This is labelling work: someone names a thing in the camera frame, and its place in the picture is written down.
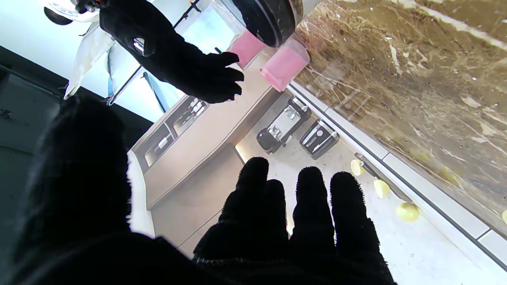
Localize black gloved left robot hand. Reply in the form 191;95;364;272
0;97;396;285

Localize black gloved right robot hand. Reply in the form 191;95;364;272
99;0;245;104

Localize black round jar lid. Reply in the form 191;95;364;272
232;0;303;48

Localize pink measuring cup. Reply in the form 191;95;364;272
259;39;311;92

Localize dark open shelf unit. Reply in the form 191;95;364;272
131;95;210;175

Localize tall brown cabinet panel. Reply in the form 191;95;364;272
131;51;284;210

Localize black espresso machine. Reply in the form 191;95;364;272
256;96;312;155

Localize black and silver toaster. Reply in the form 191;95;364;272
299;120;339;160

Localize white counter with drawers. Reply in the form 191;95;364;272
287;81;507;285

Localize brown wall cabinets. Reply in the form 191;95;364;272
151;142;246;258

